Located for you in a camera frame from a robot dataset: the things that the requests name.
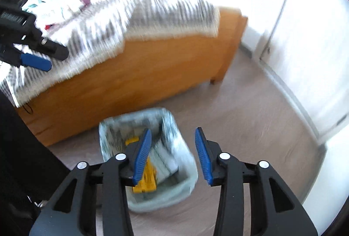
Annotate fabric laundry basket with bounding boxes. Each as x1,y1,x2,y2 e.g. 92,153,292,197
99,107,198,212

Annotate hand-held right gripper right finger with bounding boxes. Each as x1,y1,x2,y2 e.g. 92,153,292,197
194,127,318,236

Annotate beige room door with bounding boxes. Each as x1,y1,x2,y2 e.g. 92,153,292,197
259,0,349,144

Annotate green floral quilt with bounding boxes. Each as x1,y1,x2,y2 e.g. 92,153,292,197
22,0,90,32

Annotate person's dark clothing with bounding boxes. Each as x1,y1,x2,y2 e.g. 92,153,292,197
0,94,71,236

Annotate brown checked blanket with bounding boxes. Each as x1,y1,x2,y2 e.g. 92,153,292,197
0,0,221,107

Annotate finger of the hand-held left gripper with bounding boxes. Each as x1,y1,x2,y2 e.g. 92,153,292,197
0,45,52,71
16,30,69,60

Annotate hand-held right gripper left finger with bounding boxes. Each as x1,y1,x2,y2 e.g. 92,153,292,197
29,128,152,236

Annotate yellow flat packet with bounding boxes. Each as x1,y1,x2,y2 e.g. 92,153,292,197
125,137,158,193

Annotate wooden headboard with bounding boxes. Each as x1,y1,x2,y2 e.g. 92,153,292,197
15,0,248,147

